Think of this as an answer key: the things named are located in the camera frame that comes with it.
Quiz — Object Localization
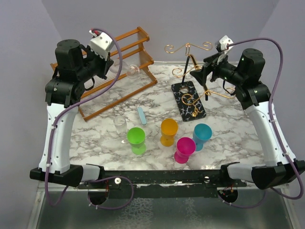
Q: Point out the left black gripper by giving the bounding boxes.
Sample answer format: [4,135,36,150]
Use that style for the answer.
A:
[77,44,114,82]

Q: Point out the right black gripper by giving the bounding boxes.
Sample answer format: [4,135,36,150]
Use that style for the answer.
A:
[190,52,244,86]

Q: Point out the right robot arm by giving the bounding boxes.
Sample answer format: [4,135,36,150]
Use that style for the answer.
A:
[190,48,305,189]

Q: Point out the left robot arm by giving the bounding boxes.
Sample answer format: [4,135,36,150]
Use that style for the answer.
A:
[30,39,113,188]

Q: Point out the wooden shelf rack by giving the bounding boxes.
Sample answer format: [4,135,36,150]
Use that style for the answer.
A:
[50,26,158,122]

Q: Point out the blue plastic goblet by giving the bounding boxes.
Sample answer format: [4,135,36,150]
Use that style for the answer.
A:
[193,124,213,151]

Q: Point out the orange plastic goblet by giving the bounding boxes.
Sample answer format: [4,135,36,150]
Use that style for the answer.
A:
[160,118,178,147]

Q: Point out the light blue nail file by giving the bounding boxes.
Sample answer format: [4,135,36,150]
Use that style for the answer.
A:
[137,107,147,126]

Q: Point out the pink plastic goblet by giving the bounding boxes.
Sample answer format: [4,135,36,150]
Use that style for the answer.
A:
[174,137,196,164]

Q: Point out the green plastic goblet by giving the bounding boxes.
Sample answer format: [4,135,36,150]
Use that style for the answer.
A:
[127,127,146,155]

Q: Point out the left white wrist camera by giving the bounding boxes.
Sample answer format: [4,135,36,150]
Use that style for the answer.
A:
[89,30,114,60]

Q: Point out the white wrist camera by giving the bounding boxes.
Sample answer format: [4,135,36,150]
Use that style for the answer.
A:
[89,30,114,60]
[215,35,233,64]

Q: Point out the gold wire glass rack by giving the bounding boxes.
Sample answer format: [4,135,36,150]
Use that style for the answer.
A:
[164,42,234,122]

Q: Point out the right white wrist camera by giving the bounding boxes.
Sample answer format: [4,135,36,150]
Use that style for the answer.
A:
[215,35,233,64]

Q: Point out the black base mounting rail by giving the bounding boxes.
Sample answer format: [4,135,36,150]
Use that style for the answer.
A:
[78,169,246,199]

